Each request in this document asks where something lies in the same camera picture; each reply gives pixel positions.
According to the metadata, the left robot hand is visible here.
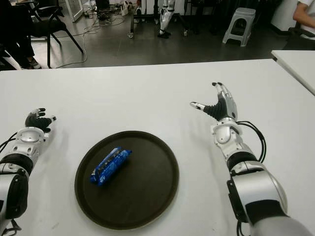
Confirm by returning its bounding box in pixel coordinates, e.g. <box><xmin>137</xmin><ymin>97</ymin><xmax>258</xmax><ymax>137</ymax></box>
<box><xmin>25</xmin><ymin>107</ymin><xmax>59</xmax><ymax>133</ymax></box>

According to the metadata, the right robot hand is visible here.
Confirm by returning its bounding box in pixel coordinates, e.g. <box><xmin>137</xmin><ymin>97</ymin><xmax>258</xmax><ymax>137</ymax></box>
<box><xmin>189</xmin><ymin>82</ymin><xmax>238</xmax><ymax>122</ymax></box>

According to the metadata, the blue Oreo cookie package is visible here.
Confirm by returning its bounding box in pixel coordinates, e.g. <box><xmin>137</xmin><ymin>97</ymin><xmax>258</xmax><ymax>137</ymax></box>
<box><xmin>89</xmin><ymin>147</ymin><xmax>133</xmax><ymax>189</ymax></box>

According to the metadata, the white side table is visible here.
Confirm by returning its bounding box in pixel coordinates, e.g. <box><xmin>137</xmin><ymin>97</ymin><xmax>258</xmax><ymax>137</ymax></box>
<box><xmin>270</xmin><ymin>50</ymin><xmax>315</xmax><ymax>96</ymax></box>

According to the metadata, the seated person in black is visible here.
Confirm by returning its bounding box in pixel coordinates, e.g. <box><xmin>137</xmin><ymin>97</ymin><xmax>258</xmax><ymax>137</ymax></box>
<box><xmin>0</xmin><ymin>0</ymin><xmax>42</xmax><ymax>70</ymax></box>

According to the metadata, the grey plastic stool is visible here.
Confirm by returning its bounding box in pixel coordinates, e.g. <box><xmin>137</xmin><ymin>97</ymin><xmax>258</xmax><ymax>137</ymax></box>
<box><xmin>222</xmin><ymin>7</ymin><xmax>256</xmax><ymax>47</ymax></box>

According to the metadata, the black office chair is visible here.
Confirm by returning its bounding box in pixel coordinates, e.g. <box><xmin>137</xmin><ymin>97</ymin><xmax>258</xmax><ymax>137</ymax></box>
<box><xmin>283</xmin><ymin>23</ymin><xmax>315</xmax><ymax>51</ymax></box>

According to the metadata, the black folding chair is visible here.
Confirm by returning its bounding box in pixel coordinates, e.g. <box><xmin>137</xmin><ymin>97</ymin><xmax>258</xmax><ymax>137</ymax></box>
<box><xmin>27</xmin><ymin>0</ymin><xmax>85</xmax><ymax>69</ymax></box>

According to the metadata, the white humanoid robot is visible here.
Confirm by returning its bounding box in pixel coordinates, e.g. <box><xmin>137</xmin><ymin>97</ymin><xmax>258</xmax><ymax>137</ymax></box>
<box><xmin>157</xmin><ymin>0</ymin><xmax>177</xmax><ymax>39</ymax></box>

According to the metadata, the white framed panel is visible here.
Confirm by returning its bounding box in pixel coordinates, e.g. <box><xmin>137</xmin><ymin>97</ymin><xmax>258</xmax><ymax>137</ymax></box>
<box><xmin>65</xmin><ymin>0</ymin><xmax>84</xmax><ymax>23</ymax></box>

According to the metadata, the round dark brown tray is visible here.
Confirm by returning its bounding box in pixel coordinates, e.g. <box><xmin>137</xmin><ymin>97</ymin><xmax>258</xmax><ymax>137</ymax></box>
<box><xmin>74</xmin><ymin>130</ymin><xmax>180</xmax><ymax>231</ymax></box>

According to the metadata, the black wheeled gantry stand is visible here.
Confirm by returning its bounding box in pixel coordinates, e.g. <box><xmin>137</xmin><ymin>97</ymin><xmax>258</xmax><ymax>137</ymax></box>
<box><xmin>127</xmin><ymin>0</ymin><xmax>190</xmax><ymax>39</ymax></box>

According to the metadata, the person in white shirt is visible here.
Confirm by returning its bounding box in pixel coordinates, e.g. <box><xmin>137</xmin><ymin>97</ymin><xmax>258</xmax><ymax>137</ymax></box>
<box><xmin>292</xmin><ymin>0</ymin><xmax>315</xmax><ymax>39</ymax></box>

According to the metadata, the white bag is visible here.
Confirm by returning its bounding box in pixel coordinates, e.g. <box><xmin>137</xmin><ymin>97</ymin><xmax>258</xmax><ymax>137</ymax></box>
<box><xmin>122</xmin><ymin>0</ymin><xmax>135</xmax><ymax>16</ymax></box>

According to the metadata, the black left forearm cable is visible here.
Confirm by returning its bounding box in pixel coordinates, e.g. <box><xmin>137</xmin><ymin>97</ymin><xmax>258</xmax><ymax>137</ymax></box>
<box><xmin>0</xmin><ymin>131</ymin><xmax>19</xmax><ymax>150</ymax></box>

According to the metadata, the black forearm cable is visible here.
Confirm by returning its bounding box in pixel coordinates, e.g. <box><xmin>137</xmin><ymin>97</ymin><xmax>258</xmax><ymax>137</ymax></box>
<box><xmin>236</xmin><ymin>120</ymin><xmax>268</xmax><ymax>163</ymax></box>
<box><xmin>0</xmin><ymin>131</ymin><xmax>19</xmax><ymax>150</ymax></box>

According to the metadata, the black right forearm cable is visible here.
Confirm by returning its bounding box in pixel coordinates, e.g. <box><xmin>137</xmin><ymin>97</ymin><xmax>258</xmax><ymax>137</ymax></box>
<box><xmin>236</xmin><ymin>120</ymin><xmax>268</xmax><ymax>163</ymax></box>

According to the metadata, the white floor cable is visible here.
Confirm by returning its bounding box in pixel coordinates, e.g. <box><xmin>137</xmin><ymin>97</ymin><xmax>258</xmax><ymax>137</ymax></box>
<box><xmin>50</xmin><ymin>14</ymin><xmax>124</xmax><ymax>69</ymax></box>

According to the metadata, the black right upper arm cable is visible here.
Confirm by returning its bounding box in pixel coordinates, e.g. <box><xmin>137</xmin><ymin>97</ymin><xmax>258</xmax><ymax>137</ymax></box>
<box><xmin>236</xmin><ymin>213</ymin><xmax>247</xmax><ymax>236</ymax></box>

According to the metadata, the tangled cables and equipment pile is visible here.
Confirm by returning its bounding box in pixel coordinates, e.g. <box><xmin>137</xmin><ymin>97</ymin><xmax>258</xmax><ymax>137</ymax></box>
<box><xmin>94</xmin><ymin>0</ymin><xmax>124</xmax><ymax>27</ymax></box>

